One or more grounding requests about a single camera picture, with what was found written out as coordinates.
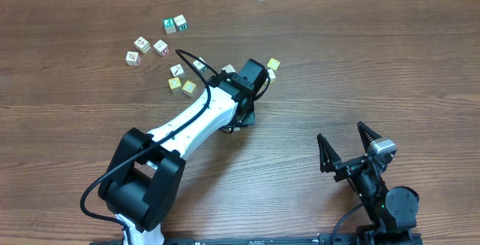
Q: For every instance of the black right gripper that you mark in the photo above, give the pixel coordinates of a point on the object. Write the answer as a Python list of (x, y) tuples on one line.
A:
[(331, 162)]

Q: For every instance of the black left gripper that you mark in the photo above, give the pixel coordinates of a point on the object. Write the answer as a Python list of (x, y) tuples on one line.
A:
[(249, 115)]

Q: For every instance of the letter A wooden block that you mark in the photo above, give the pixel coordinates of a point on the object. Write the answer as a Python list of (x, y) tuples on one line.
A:
[(200, 66)]

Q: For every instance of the red number three block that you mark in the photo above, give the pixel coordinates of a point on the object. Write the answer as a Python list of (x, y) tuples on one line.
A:
[(161, 48)]

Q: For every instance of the number five green block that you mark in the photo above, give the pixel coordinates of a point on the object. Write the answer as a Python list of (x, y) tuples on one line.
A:
[(180, 23)]

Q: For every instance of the letter B wooden block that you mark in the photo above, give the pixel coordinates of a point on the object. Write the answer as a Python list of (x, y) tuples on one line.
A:
[(229, 69)]

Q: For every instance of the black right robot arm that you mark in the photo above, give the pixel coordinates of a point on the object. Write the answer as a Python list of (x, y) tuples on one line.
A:
[(392, 212)]

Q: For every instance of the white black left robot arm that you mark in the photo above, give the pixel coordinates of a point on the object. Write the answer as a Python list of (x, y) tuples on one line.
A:
[(144, 174)]

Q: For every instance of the scissors picture wooden block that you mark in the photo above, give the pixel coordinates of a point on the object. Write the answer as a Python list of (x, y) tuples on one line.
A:
[(271, 76)]

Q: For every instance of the yellow topped acorn block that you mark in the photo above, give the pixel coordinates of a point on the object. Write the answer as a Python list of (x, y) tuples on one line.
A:
[(273, 64)]

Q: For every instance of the yellow block letter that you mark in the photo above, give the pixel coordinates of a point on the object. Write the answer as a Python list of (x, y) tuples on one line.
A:
[(189, 88)]

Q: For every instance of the yellow block far left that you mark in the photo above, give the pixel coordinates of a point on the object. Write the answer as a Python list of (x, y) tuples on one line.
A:
[(175, 85)]

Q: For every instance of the hammer picture block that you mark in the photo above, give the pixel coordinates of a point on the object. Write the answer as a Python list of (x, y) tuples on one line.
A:
[(177, 71)]

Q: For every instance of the green letter H block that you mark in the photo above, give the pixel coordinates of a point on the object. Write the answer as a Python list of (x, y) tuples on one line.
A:
[(169, 25)]

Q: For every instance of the wooden block crossed picture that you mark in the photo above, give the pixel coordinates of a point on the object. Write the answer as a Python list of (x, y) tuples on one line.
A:
[(133, 58)]

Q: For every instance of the wooden block red picture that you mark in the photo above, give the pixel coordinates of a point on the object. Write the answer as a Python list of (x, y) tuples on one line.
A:
[(142, 45)]

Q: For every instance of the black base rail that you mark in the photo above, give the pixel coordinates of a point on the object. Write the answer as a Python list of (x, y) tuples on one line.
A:
[(255, 241)]

